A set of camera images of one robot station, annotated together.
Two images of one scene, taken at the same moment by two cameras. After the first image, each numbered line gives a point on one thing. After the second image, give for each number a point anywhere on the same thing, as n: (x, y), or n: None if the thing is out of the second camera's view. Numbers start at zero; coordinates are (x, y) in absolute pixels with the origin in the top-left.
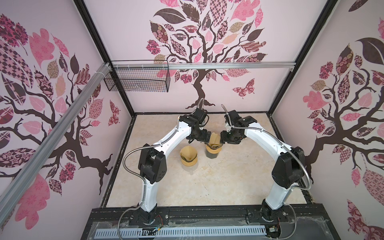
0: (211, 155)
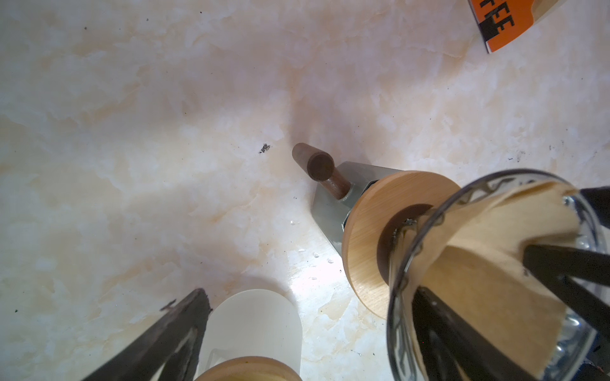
0: (337, 188)
